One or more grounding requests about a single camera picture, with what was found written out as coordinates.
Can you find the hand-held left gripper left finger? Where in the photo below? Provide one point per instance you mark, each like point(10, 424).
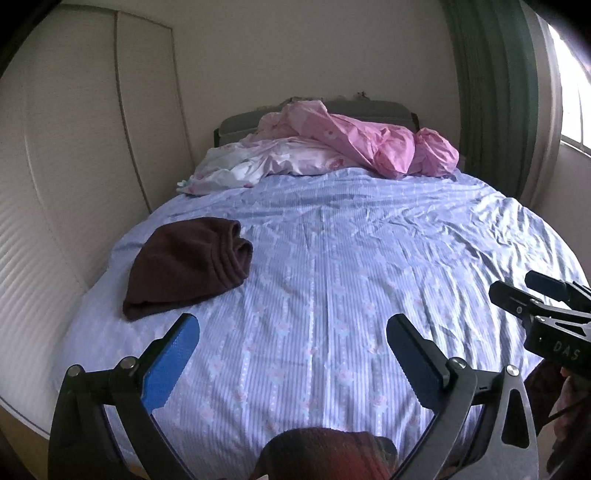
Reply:
point(168, 364)

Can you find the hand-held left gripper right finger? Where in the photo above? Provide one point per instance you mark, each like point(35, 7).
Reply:
point(415, 364)

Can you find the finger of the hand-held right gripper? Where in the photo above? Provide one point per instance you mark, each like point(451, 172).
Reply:
point(512, 297)
point(549, 284)

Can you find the maroon pants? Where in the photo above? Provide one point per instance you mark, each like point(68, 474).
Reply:
point(184, 267)

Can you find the person's right hand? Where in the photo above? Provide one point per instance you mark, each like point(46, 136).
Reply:
point(579, 443)

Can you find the blue striped floral bed sheet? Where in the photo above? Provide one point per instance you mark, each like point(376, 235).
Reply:
point(346, 286)

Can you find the multicolour knitted sweater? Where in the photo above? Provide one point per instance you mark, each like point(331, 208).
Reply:
point(323, 454)

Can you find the white sheer curtain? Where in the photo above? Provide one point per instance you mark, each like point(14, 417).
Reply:
point(547, 115)

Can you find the window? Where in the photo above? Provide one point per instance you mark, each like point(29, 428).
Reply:
point(575, 101)

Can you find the green curtain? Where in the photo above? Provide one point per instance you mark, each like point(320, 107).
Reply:
point(489, 92)

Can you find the pink crumpled duvet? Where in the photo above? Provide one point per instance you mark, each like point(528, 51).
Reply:
point(369, 138)

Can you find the pale pink floral pillow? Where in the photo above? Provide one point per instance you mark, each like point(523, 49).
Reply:
point(258, 159)

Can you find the grey headboard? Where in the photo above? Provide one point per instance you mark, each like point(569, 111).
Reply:
point(383, 110)

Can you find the cream wardrobe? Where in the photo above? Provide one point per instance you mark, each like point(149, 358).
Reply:
point(83, 115)

